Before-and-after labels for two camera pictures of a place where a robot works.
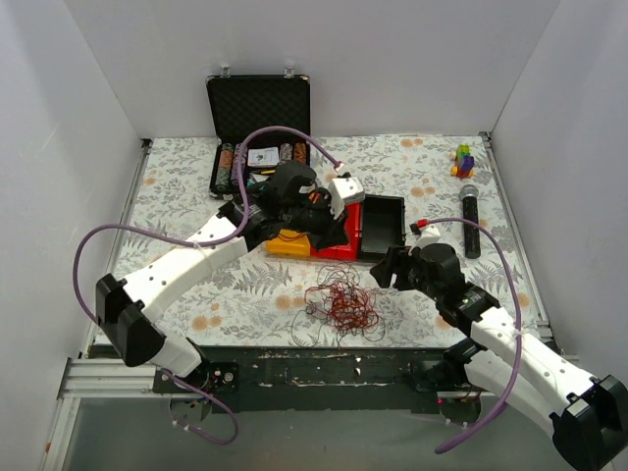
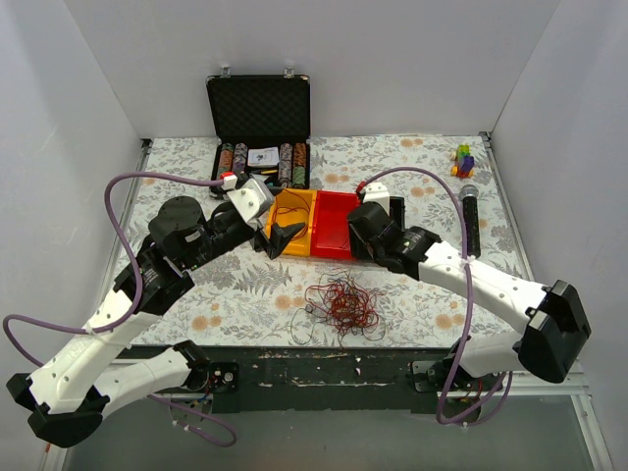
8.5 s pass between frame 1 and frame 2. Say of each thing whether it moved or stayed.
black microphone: stayed
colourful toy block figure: stayed
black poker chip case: stayed
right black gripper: moved
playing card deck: stayed
